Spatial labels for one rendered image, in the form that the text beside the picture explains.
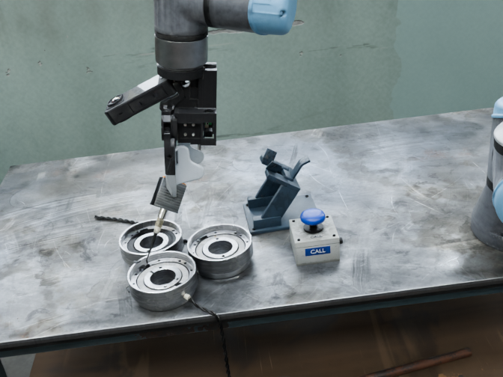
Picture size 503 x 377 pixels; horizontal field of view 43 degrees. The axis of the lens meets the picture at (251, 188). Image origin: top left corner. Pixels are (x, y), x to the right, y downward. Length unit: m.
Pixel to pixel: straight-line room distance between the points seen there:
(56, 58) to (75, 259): 1.59
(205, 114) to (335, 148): 0.51
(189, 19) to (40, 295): 0.50
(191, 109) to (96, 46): 1.67
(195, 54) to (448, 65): 1.99
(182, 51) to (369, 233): 0.44
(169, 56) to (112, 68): 1.72
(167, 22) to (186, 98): 0.12
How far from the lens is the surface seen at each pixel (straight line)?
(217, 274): 1.01
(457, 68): 2.82
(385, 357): 1.23
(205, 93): 0.94
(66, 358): 1.34
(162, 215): 1.02
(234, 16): 0.86
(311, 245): 1.01
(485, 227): 1.08
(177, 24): 0.89
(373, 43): 2.67
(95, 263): 1.12
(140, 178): 1.35
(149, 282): 0.99
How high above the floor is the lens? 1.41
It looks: 29 degrees down
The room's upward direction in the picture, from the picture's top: 6 degrees counter-clockwise
